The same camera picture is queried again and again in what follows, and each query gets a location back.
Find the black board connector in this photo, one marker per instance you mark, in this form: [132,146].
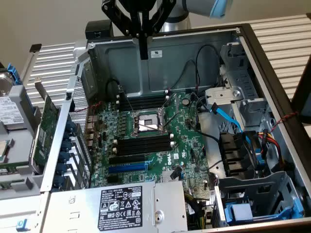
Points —
[176,173]

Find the black fan shroud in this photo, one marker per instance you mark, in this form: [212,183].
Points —
[230,150]

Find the blue plastic disk carrier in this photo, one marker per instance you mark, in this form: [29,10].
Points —
[240,212]

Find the green graphics card metal bracket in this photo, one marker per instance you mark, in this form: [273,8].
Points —
[47,126]

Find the green motherboard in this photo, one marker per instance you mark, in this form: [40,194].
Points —
[177,138]

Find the blue plastic clip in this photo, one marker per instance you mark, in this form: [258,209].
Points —
[261,157]

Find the silver optical drive bay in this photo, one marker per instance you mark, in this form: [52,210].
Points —
[243,77]

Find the black box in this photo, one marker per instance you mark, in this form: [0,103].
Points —
[97,28]

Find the blue expansion slot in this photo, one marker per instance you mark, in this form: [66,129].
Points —
[126,168]

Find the dark panel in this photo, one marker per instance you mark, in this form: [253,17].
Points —
[303,97]

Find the silver rear port block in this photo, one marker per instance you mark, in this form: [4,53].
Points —
[91,121]

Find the blue hard disk carrier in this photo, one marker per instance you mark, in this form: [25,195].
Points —
[13,72]

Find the black RAM slot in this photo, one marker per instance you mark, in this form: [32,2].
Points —
[143,96]
[143,151]
[143,142]
[143,103]

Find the open black silver PC case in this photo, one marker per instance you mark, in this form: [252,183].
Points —
[184,48]

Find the silver CPU socket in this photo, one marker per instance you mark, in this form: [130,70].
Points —
[148,119]

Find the silver CPU chip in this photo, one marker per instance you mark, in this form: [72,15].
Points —
[3,150]

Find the silver metal drive bracket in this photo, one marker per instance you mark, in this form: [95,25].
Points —
[223,94]

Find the blue plastic latch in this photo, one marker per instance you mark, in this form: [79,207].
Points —
[22,225]

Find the silver chipset heatsink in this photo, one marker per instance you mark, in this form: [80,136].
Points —
[166,176]

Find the white sticker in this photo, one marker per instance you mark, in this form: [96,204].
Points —
[156,54]

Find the thin metal locking lever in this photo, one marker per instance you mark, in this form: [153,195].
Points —
[172,120]
[128,101]

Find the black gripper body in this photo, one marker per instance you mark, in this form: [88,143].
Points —
[141,6]

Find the silver hard disk white label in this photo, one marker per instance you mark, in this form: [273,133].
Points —
[9,111]

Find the silver metal disk bay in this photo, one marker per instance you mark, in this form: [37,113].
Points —
[243,184]

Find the dark blue card clip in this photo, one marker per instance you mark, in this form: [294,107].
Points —
[61,168]
[64,157]
[67,136]
[71,126]
[66,146]
[58,181]

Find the silver coin battery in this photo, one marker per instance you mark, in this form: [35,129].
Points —
[185,101]

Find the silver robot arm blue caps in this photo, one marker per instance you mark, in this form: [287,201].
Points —
[177,25]

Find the silver power supply with label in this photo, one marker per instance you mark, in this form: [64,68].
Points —
[73,211]

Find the long black expansion slot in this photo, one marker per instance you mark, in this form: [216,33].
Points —
[126,159]

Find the short black expansion slot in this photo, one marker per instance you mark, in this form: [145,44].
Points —
[114,179]

